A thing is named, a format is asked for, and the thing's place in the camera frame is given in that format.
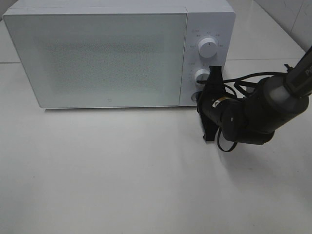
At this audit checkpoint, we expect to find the white microwave oven body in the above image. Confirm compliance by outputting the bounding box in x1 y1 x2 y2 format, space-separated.
2 0 235 108

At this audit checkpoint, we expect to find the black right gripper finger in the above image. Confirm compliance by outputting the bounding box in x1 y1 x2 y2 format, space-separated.
209 66 223 82

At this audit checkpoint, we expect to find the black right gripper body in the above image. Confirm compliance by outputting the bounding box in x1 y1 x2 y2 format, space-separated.
196 78 227 119

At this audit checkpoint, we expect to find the round white door button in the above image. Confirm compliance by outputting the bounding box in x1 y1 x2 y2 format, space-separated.
191 91 201 103

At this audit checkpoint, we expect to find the white timer knob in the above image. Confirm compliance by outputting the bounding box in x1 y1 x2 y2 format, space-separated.
194 69 210 86

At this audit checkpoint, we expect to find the white microwave door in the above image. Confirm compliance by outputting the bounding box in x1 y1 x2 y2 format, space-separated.
4 14 187 109

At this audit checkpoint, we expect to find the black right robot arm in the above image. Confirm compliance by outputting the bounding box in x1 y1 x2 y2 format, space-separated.
196 49 312 146

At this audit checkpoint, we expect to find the upper white power knob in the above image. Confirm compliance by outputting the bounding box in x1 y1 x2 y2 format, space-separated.
197 36 218 59

